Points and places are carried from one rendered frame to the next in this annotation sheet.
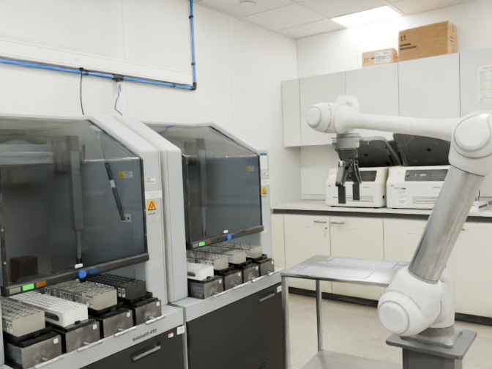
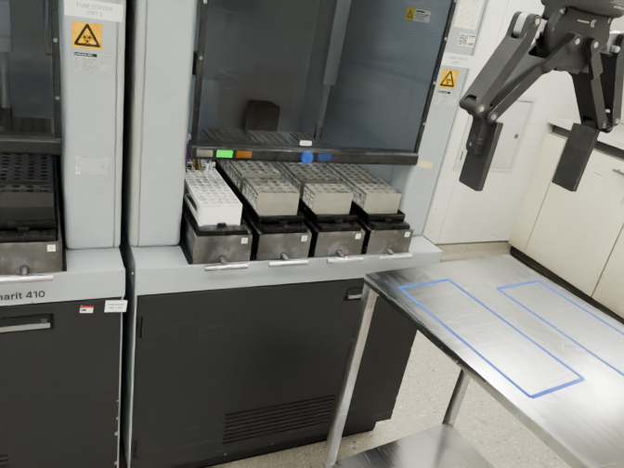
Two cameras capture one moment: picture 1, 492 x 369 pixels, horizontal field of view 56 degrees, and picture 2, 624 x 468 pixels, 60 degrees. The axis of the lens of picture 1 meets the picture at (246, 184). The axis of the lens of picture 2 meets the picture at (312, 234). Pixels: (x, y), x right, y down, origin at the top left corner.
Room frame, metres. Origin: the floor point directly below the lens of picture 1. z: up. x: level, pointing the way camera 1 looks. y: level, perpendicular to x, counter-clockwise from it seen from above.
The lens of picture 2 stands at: (1.27, -0.46, 1.34)
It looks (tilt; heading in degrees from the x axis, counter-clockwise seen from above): 24 degrees down; 25
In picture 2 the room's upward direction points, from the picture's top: 11 degrees clockwise
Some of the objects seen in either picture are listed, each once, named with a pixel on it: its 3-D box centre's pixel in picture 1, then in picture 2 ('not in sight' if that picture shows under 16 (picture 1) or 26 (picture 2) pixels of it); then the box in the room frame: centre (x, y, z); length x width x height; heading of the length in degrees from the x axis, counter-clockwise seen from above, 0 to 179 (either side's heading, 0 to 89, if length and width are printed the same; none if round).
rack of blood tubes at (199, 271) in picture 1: (184, 271); (205, 193); (2.29, 0.32, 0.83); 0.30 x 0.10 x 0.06; 53
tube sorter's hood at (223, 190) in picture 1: (192, 179); (295, 12); (2.56, 0.29, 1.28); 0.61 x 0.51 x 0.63; 143
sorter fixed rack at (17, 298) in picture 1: (12, 299); not in sight; (1.91, 1.00, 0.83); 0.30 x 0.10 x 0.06; 53
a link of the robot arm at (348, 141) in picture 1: (348, 142); not in sight; (1.86, -0.41, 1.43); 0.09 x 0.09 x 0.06
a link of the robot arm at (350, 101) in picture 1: (345, 114); not in sight; (1.85, -0.41, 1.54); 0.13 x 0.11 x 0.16; 137
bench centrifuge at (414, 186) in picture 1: (427, 167); not in sight; (4.10, -1.61, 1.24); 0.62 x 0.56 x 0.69; 144
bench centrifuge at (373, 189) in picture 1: (364, 171); not in sight; (4.44, -1.14, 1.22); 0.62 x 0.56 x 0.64; 141
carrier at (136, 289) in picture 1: (134, 290); (23, 204); (1.91, 0.48, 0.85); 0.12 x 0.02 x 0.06; 143
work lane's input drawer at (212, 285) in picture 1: (166, 278); (192, 193); (2.37, 0.43, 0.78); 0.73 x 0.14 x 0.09; 53
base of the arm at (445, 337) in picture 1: (433, 326); not in sight; (1.69, -0.67, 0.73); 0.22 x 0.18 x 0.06; 143
